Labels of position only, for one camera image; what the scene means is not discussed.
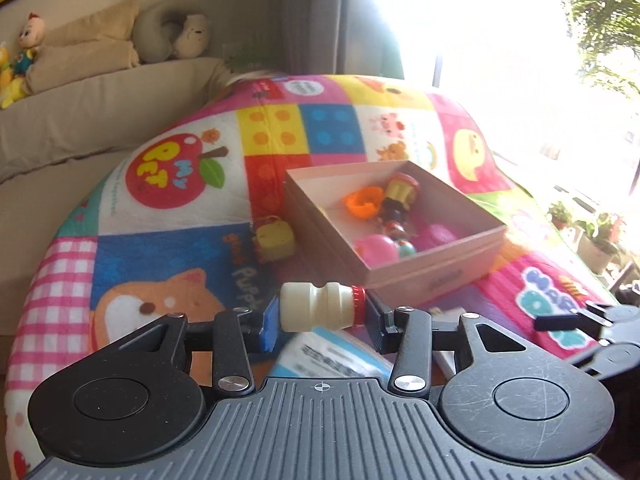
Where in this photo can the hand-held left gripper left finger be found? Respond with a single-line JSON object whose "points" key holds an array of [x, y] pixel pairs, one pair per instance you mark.
{"points": [[270, 325]]}

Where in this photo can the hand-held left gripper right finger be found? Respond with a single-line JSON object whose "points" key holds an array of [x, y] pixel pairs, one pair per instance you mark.
{"points": [[377, 325]]}

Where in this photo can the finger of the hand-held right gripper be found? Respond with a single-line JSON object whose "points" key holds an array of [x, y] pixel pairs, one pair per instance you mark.
{"points": [[565, 322], [600, 309]]}

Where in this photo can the small white bottle red cap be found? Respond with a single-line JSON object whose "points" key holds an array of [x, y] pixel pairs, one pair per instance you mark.
{"points": [[315, 307]]}

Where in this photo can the pink cardboard box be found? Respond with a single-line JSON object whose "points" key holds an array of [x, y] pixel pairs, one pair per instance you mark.
{"points": [[425, 275]]}

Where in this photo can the pink plastic toy basket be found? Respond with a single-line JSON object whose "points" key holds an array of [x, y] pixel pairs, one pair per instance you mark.
{"points": [[437, 235]]}

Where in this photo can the orange plastic toy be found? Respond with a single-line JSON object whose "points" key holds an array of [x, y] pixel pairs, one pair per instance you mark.
{"points": [[364, 202]]}

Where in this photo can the blue white tissue packet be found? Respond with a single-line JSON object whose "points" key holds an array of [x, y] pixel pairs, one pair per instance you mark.
{"points": [[330, 355]]}

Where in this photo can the potted plant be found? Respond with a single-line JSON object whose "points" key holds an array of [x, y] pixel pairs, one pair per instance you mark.
{"points": [[560, 215], [600, 242]]}

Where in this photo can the yellow toy block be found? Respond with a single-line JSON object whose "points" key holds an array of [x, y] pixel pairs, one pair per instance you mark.
{"points": [[274, 240]]}

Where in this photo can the colourful cartoon play mat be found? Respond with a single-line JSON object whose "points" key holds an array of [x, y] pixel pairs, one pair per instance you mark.
{"points": [[165, 240]]}

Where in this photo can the beige sofa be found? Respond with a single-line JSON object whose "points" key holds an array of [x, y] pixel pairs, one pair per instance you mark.
{"points": [[75, 120]]}

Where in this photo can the green palm plant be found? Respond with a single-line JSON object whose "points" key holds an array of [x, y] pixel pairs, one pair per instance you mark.
{"points": [[600, 15]]}

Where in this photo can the white bear plush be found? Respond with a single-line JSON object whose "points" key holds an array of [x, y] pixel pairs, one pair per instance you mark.
{"points": [[192, 35]]}

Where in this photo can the grey curtain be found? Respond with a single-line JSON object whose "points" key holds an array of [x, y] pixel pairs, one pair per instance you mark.
{"points": [[320, 15]]}

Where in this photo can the grey neck pillow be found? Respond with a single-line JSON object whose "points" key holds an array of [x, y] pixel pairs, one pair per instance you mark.
{"points": [[152, 30]]}

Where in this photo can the cream pillow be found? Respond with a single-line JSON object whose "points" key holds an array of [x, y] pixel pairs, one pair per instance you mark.
{"points": [[95, 22]]}

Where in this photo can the yellow plush toy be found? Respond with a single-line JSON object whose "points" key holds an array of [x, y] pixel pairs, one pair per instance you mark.
{"points": [[10, 85]]}

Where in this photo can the big-headed boy doll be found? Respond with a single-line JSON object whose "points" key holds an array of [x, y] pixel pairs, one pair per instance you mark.
{"points": [[27, 42]]}

